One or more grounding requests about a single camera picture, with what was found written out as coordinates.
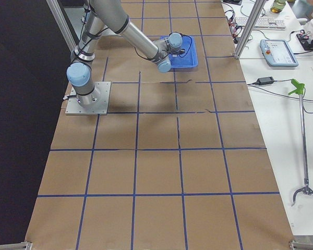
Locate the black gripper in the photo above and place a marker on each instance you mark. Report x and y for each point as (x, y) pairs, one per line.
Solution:
(174, 53)

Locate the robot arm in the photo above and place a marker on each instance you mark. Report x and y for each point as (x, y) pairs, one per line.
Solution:
(108, 27)

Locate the blue plastic tray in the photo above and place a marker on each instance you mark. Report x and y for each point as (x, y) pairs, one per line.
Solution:
(185, 54)

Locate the black power brick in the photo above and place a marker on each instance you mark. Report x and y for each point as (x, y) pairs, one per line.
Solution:
(265, 81)

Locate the white keyboard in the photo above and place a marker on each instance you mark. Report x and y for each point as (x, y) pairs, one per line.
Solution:
(263, 23)

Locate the teach pendant tablet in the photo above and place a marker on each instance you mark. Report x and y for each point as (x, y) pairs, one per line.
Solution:
(278, 53)

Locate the brown paper table cover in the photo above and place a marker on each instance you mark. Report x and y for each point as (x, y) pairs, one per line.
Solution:
(179, 161)

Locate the aluminium frame post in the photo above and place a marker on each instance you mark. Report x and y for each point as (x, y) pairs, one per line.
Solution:
(254, 15)

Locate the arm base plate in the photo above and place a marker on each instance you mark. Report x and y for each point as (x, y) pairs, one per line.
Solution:
(95, 103)

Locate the green handled reach grabber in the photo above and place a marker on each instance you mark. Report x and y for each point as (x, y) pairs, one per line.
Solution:
(299, 90)

